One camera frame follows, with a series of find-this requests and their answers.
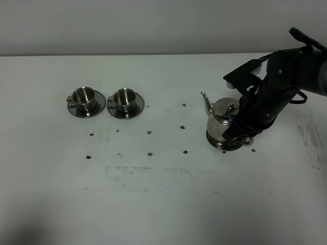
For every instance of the steel teapot base plate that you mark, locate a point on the steel teapot base plate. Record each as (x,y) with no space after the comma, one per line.
(225,146)

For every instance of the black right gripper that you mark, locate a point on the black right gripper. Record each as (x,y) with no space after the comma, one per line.
(259,110)

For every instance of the left steel teacup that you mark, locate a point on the left steel teacup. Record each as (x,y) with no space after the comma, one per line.
(84,98)

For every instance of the left steel saucer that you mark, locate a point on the left steel saucer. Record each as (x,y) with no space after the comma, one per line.
(96,110)

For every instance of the stainless steel teapot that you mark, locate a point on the stainless steel teapot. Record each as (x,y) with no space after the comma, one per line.
(221,115)

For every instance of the steel teacup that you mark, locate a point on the steel teacup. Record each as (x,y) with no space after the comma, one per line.
(124,99)
(84,98)

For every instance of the steel saucer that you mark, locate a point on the steel saucer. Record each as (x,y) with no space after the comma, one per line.
(96,110)
(116,113)

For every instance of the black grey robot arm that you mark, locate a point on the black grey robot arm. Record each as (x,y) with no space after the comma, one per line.
(303,68)

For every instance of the right steel teacup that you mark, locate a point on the right steel teacup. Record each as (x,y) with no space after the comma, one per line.
(124,99)

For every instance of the right steel saucer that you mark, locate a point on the right steel saucer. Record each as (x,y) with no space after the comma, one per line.
(116,113)

